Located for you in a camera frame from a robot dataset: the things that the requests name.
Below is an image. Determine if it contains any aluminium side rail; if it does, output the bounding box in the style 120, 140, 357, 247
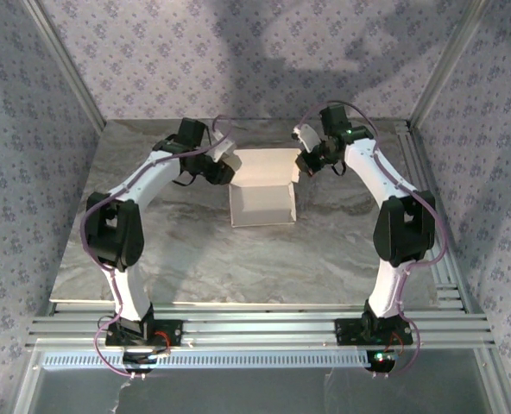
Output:
393, 120, 472, 311

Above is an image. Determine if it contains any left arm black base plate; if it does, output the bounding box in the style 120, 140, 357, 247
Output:
104, 319, 184, 347

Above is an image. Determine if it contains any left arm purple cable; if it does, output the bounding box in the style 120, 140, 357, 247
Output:
79, 114, 235, 380

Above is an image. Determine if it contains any white paper box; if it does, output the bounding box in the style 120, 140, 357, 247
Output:
227, 147, 302, 229

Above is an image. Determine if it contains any left aluminium corner post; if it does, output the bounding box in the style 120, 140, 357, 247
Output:
22, 0, 109, 129

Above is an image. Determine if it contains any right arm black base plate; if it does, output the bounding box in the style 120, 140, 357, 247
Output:
335, 317, 414, 346

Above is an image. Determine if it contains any white slotted cable duct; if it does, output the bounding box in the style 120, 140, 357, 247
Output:
41, 349, 369, 370

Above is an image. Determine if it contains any right aluminium corner post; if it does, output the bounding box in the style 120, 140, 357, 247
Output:
409, 0, 494, 127

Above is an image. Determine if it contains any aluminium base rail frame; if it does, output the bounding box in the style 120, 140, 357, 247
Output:
26, 301, 496, 350

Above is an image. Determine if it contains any aluminium corner post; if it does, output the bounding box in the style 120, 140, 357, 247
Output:
22, 0, 109, 129
409, 0, 494, 127

